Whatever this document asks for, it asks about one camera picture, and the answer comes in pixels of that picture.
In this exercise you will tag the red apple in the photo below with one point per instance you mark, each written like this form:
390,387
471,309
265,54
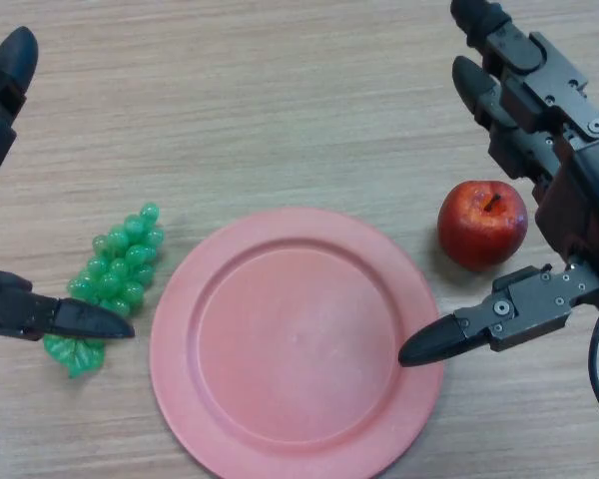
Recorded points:
479,234

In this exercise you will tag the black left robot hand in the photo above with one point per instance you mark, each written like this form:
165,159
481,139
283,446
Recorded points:
10,65

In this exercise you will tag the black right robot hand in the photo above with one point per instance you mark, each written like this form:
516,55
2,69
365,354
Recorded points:
579,164

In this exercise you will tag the green grapes bunch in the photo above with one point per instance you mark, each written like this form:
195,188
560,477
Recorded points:
125,254

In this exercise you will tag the pink round plate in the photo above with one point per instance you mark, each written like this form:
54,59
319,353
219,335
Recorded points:
294,349

